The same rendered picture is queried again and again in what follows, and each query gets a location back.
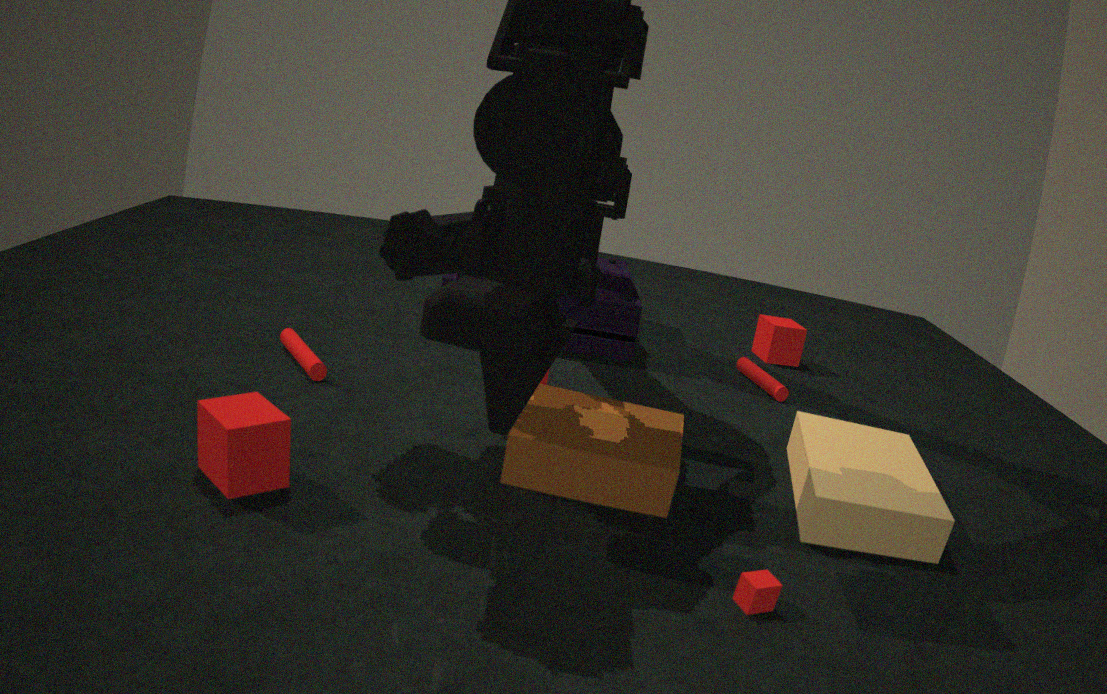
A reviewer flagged red cylinder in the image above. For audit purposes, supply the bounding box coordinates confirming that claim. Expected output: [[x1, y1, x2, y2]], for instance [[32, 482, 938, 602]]
[[280, 328, 327, 381], [736, 358, 789, 402]]

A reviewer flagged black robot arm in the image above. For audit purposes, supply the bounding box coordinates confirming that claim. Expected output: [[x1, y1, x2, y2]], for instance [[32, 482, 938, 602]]
[[379, 0, 649, 281]]

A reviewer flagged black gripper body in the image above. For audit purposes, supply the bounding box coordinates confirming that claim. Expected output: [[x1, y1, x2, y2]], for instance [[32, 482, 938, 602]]
[[420, 174, 600, 363]]

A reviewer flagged orange rectangular block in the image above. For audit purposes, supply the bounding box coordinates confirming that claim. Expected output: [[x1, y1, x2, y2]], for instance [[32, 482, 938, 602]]
[[500, 384, 684, 518]]

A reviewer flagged tan rectangular box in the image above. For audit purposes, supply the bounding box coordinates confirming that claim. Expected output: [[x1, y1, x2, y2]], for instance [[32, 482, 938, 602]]
[[787, 411, 955, 564]]

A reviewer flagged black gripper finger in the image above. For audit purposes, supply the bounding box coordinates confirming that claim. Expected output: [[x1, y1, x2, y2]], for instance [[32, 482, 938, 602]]
[[525, 317, 577, 405], [479, 333, 566, 435]]

